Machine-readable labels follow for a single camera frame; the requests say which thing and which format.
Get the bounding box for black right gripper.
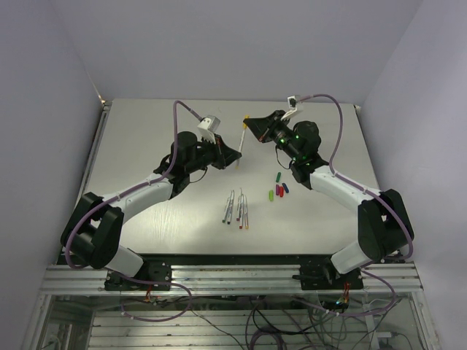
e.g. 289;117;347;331
244;111;301;162

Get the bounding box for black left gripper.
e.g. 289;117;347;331
185;133;241;174

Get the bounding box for yellow ended white pen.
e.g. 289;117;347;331
235;123;247;169

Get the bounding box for green ended white pen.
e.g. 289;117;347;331
222;192;232;223

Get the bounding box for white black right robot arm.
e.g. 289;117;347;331
244;110;414;289

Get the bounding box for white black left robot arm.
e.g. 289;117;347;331
61;131;242;289

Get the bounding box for blue ended white pen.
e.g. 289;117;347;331
226;190;235;225

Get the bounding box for red ended white pen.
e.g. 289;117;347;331
239;199;244;230

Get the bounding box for orange ended white pen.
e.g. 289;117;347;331
244;195;250;230

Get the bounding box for purple ended white pen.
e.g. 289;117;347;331
236;188;244;222

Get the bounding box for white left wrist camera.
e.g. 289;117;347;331
197;115;220;144

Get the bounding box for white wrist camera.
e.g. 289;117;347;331
281;95;303;122
197;115;220;144

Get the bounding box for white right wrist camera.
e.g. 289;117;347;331
281;95;303;122

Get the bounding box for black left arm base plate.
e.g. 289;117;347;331
104;262;172;292

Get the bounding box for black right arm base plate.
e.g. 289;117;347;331
292;265;363;290

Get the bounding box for aluminium extrusion frame rail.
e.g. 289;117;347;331
39;263;423;296

